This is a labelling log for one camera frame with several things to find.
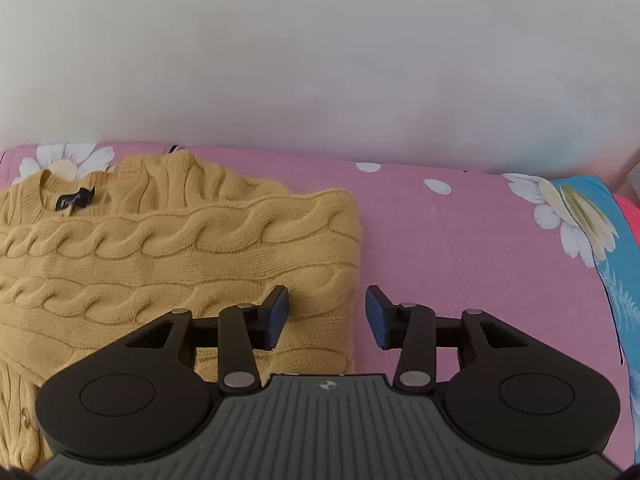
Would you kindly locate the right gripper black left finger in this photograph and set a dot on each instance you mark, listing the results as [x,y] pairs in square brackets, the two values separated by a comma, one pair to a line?
[153,390]

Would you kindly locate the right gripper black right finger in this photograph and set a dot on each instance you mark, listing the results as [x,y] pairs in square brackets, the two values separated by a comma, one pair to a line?
[499,388]

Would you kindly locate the mustard cable-knit sweater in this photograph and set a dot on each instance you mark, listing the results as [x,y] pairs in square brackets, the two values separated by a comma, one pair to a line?
[86,262]

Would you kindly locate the pink floral bed sheet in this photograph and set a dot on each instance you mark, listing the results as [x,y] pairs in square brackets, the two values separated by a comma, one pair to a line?
[456,239]

